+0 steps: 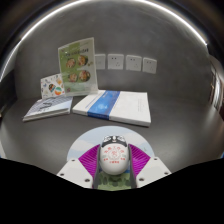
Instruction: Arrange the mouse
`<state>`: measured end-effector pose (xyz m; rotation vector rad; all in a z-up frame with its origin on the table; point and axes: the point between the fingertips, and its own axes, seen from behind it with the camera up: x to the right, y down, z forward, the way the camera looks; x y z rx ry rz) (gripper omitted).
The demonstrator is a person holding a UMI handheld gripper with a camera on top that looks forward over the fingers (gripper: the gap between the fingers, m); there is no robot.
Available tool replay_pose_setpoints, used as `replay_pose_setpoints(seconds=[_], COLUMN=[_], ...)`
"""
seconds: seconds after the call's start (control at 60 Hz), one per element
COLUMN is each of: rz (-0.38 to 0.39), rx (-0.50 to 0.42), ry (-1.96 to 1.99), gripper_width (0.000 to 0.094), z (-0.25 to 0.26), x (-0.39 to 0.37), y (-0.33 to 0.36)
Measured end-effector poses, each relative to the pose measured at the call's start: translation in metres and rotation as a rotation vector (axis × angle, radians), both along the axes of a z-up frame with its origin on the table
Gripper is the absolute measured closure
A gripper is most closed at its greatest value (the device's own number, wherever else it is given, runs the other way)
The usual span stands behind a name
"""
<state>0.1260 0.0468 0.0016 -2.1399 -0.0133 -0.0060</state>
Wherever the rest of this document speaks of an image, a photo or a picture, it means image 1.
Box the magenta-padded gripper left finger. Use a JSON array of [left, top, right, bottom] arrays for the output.
[[56, 143, 102, 190]]

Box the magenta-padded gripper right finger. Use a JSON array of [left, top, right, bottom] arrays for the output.
[[128, 143, 173, 190]]

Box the white computer mouse with print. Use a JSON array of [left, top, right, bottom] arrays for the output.
[[98, 134, 130, 176]]

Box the round landscape print mouse pad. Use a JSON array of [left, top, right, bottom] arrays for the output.
[[66, 125, 156, 191]]

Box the white book with blue band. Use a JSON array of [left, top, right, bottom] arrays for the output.
[[71, 89, 152, 128]]

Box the grey striped book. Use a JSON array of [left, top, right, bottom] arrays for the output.
[[22, 95, 74, 123]]

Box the small colourful printed card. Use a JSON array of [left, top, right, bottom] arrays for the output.
[[40, 73, 66, 100]]

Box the green menu sign stand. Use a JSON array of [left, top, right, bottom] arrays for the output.
[[57, 36, 100, 98]]

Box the white ceiling light strip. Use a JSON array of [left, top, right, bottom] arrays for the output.
[[0, 0, 208, 82]]

